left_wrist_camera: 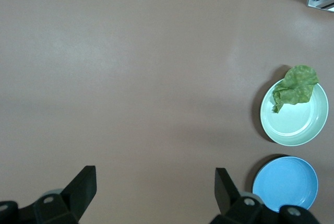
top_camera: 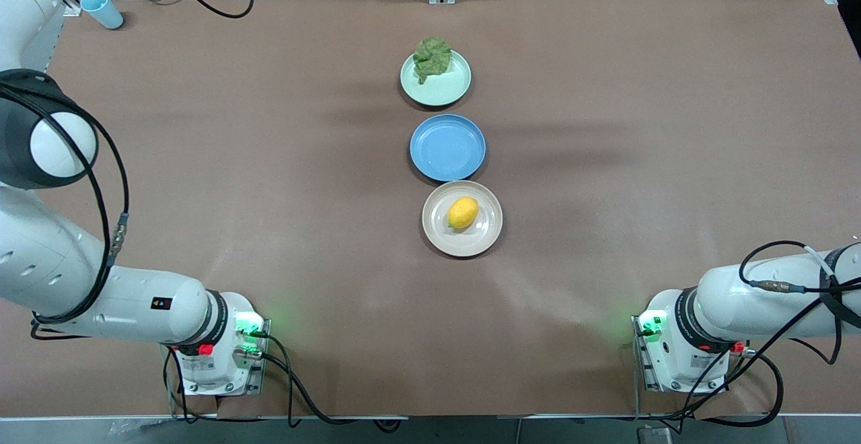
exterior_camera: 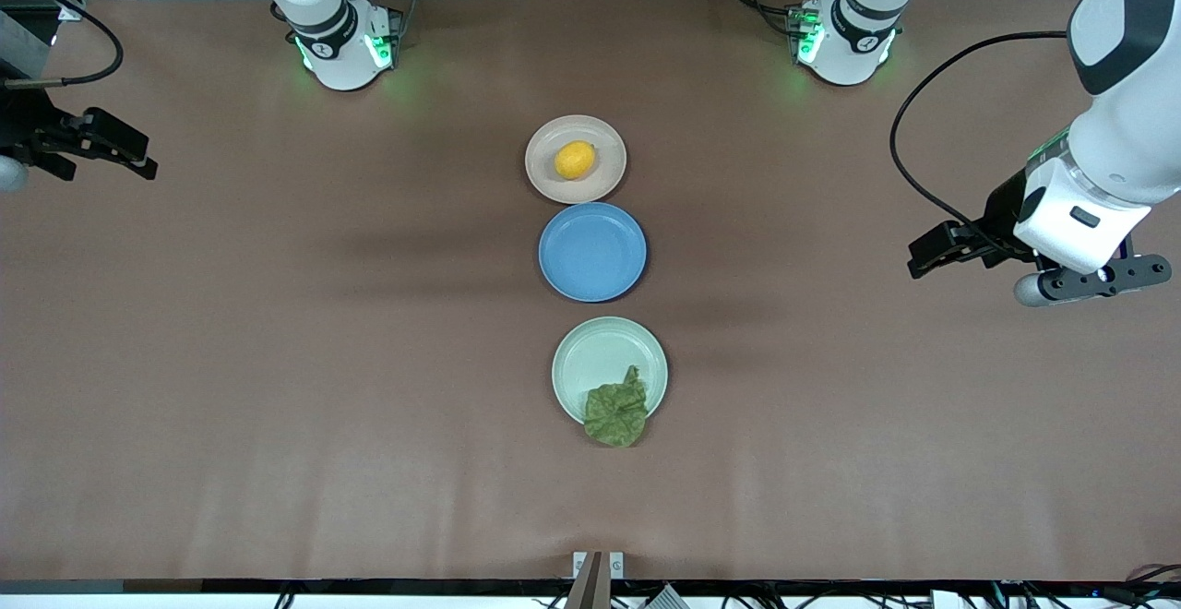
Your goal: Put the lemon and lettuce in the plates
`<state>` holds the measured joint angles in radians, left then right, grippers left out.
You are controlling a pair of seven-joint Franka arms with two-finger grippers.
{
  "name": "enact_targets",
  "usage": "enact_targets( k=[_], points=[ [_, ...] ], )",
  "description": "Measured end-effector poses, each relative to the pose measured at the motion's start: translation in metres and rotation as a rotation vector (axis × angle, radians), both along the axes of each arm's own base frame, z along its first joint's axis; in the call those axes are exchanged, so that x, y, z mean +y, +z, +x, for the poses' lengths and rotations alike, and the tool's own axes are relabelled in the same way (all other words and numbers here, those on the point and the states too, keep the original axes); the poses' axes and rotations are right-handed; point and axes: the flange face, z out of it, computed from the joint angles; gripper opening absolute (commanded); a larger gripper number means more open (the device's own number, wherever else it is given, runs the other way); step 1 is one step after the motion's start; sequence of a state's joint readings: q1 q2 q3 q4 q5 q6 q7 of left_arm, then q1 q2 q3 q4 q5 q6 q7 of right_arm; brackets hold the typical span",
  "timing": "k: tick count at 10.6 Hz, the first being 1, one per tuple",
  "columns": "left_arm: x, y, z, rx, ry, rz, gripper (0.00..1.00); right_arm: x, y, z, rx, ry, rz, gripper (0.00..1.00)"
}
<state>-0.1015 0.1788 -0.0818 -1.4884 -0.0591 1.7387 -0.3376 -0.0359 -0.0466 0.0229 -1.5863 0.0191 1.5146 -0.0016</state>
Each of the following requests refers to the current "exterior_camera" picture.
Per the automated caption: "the beige round plate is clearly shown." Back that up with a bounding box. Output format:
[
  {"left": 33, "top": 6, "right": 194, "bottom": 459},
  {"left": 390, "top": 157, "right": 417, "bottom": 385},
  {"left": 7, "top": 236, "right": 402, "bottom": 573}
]
[{"left": 525, "top": 114, "right": 628, "bottom": 206}]

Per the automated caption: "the light green round plate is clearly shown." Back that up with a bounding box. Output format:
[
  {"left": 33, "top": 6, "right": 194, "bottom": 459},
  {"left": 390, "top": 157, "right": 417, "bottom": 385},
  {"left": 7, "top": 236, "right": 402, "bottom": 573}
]
[{"left": 551, "top": 316, "right": 669, "bottom": 432}]

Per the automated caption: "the grey metal panel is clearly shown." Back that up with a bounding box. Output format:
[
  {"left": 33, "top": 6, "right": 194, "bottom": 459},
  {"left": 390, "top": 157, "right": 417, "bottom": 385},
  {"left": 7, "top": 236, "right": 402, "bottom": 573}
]
[{"left": 0, "top": 7, "right": 58, "bottom": 84}]

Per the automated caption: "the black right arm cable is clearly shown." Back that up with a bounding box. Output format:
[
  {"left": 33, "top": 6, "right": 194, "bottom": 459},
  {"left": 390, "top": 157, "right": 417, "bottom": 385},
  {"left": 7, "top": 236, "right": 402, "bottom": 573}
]
[{"left": 0, "top": 0, "right": 125, "bottom": 89}]

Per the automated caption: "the yellow lemon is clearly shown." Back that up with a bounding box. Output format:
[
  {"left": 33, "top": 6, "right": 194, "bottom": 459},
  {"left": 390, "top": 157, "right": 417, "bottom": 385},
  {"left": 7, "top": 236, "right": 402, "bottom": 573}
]
[{"left": 555, "top": 139, "right": 597, "bottom": 181}]

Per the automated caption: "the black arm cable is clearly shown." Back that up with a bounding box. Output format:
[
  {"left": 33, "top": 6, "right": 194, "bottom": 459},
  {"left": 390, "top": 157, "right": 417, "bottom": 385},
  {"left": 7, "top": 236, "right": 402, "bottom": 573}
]
[
  {"left": 889, "top": 30, "right": 1071, "bottom": 232},
  {"left": 0, "top": 0, "right": 125, "bottom": 89}
]

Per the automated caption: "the green lettuce leaf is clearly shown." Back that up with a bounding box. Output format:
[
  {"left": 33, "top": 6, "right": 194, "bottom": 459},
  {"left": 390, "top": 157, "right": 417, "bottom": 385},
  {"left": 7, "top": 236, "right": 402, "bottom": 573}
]
[{"left": 583, "top": 365, "right": 650, "bottom": 449}]

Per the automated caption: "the blue round plate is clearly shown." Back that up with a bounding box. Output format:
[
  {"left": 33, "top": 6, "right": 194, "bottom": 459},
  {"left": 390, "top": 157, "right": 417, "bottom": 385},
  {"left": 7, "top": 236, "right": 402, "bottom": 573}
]
[{"left": 538, "top": 201, "right": 649, "bottom": 304}]

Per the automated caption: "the small metal bracket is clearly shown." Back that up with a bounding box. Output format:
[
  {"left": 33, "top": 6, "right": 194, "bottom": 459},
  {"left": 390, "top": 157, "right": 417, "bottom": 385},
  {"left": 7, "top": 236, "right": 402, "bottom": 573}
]
[{"left": 572, "top": 551, "right": 626, "bottom": 582}]

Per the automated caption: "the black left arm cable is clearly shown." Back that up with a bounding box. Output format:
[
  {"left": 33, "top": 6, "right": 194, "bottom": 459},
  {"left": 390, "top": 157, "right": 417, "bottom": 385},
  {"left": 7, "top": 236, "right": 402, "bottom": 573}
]
[{"left": 889, "top": 30, "right": 1071, "bottom": 232}]

